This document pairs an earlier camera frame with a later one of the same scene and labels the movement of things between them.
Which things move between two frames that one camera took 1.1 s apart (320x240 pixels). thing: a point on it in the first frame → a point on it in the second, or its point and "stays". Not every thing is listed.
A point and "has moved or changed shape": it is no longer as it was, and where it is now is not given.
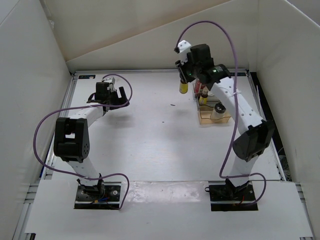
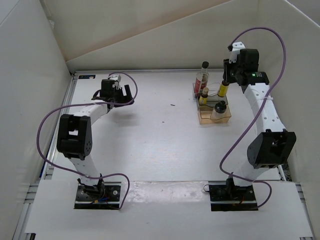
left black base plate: x=104 y=195 stays
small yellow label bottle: x=183 y=87 has moved or changed shape
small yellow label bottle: x=203 y=100 stays
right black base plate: x=227 y=198 stays
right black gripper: x=182 y=67 → x=226 y=67
